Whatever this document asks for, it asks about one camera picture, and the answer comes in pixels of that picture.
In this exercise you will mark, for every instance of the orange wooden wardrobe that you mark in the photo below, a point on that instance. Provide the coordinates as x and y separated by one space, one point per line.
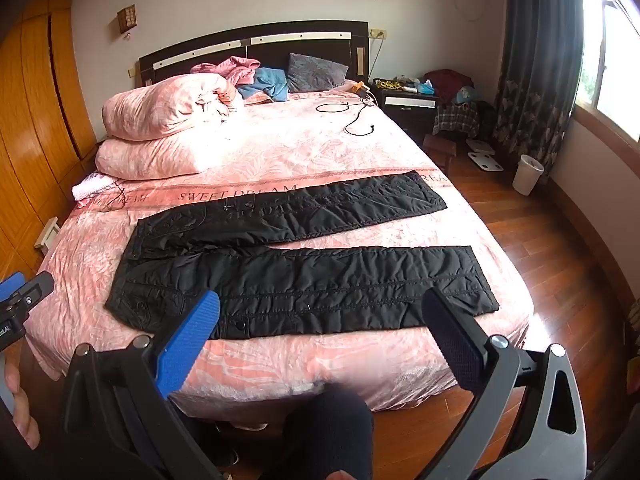
35 110

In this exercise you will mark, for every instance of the white trash bin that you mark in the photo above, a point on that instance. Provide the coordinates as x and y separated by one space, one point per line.
527 177

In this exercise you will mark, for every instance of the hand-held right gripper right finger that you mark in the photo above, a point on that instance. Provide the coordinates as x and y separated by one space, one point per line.
455 345

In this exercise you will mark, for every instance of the person's left hand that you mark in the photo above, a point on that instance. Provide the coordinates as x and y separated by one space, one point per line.
22 410

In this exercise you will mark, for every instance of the folded pink duvet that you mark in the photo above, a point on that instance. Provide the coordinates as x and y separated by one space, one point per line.
160 110

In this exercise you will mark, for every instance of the white bathroom scale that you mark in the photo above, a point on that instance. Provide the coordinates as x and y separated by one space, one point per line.
481 147
486 162

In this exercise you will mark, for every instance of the dark nightstand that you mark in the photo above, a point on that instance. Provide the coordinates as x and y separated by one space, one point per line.
407 110

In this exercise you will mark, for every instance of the pink pillow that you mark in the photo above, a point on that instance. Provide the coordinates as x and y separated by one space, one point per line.
155 157

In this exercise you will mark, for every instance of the brown wooden stool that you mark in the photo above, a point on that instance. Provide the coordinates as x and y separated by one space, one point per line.
440 147

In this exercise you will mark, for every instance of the pink white towel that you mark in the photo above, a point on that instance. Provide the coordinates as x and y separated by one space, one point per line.
92 187

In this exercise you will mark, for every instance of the wooden wall lamp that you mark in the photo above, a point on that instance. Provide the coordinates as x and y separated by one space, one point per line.
127 17

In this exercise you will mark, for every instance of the small white stool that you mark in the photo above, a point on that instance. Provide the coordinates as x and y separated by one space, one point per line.
47 235

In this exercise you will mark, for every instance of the black puffer jacket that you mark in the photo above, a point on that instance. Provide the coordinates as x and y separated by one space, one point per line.
300 280

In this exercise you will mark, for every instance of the red clothes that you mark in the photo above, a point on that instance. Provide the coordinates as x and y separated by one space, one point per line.
450 81

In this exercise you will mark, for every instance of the plaid cloth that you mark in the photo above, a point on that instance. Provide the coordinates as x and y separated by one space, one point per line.
455 120

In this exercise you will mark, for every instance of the person's leg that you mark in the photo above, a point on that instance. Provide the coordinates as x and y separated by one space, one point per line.
325 435

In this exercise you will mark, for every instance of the bed with pink sheet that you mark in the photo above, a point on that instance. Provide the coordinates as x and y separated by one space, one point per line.
300 150

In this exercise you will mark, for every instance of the dark wooden headboard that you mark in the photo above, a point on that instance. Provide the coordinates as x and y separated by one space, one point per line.
210 47

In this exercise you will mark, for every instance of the pink garment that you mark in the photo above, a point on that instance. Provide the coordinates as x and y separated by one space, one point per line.
232 67

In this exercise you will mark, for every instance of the light blue cap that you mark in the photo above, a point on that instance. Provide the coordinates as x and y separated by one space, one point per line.
467 95

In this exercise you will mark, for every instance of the grey pillow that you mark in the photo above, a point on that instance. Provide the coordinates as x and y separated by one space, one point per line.
315 72

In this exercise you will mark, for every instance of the blue garment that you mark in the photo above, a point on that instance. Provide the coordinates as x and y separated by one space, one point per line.
265 85

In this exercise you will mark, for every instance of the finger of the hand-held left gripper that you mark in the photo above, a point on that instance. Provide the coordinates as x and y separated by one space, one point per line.
35 287

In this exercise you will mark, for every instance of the dark blue curtain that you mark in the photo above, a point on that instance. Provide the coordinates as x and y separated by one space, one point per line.
540 60

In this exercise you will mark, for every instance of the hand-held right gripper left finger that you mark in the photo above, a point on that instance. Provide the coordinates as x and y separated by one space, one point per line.
192 342

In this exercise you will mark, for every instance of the window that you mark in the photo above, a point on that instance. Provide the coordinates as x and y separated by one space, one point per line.
610 50

